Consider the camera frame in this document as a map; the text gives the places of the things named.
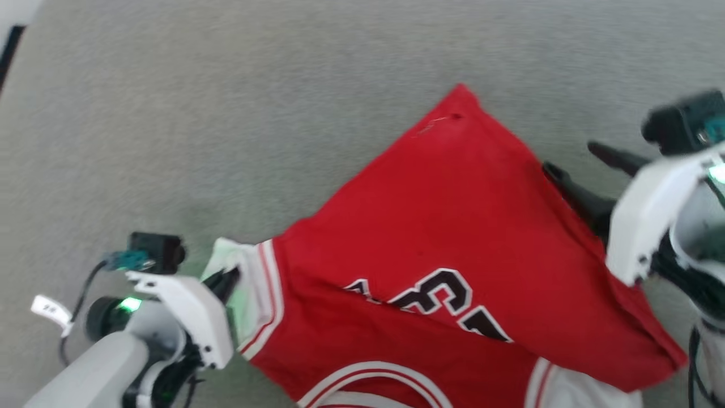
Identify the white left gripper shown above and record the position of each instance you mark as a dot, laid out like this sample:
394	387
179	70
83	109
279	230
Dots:
198	317

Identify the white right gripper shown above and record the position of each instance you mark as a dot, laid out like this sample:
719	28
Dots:
645	215

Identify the red basketball jersey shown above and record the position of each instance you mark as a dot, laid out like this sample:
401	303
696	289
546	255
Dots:
453	238

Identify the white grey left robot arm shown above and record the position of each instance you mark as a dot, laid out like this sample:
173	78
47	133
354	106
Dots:
96	368

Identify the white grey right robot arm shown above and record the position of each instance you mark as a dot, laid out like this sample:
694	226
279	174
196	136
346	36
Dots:
702	238

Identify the grey fabric sofa seat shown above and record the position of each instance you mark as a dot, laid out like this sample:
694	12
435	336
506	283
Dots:
283	113

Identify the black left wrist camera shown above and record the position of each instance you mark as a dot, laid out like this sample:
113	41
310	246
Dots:
158	252

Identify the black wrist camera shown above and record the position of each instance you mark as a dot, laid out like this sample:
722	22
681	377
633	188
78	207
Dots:
158	252
679	122

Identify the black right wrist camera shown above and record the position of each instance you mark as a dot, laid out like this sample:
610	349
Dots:
679	122

